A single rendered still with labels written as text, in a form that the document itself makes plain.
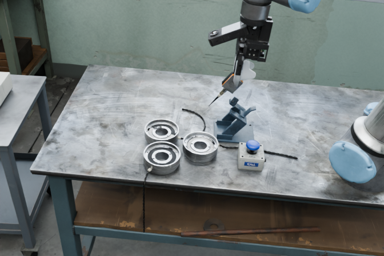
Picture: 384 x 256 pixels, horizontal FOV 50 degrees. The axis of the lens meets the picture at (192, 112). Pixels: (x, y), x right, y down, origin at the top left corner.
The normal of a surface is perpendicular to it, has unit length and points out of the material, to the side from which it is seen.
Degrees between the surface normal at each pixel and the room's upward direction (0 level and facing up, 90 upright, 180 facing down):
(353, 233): 0
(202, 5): 90
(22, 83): 0
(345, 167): 97
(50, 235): 0
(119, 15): 90
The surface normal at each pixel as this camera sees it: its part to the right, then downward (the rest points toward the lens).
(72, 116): 0.07, -0.81
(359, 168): -0.71, 0.47
